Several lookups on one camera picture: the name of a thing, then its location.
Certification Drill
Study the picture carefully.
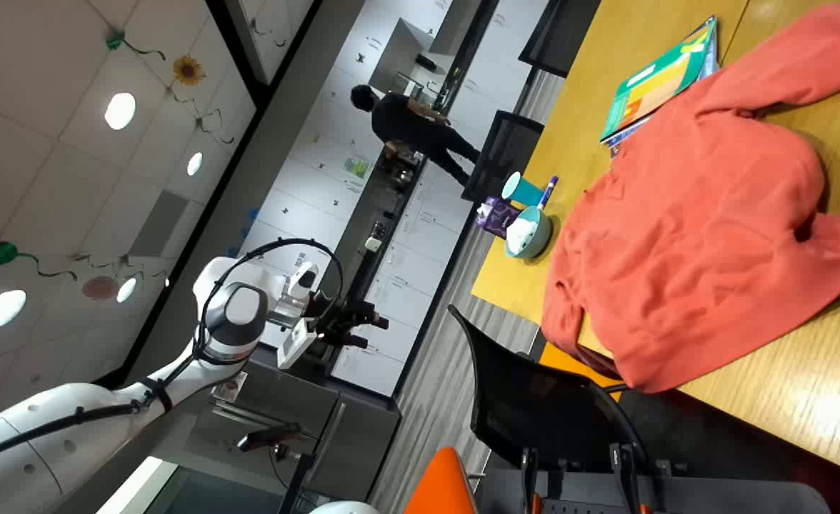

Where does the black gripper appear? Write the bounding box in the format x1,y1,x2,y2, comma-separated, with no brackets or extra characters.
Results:
305,298,388,348

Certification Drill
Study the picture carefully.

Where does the orange red shirt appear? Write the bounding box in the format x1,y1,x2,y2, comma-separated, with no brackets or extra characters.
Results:
543,0,840,391

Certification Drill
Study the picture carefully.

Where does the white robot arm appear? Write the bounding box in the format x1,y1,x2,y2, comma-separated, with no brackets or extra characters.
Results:
0,257,349,514

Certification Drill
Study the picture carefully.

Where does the purple small box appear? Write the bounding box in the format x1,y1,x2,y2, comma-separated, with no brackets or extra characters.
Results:
473,197,518,238

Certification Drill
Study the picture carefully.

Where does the orange chair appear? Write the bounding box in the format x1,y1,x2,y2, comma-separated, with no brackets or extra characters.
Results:
403,445,478,514

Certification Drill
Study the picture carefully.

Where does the teal white round container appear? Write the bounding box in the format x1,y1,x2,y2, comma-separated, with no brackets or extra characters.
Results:
506,208,552,260

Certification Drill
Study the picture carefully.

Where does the person in black clothes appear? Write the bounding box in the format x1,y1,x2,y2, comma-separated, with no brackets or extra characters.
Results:
352,86,480,186

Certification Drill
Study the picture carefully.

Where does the black mesh office chair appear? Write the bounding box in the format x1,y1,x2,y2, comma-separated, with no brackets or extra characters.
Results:
449,310,665,514

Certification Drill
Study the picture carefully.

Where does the teal marker pen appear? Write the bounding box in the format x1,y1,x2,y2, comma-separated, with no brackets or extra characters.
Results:
538,177,560,208

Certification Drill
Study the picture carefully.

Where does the green colourful book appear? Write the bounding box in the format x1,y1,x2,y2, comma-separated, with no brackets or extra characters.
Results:
599,16,719,150

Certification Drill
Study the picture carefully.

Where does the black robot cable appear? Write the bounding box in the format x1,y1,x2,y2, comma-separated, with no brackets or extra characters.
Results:
0,238,349,475

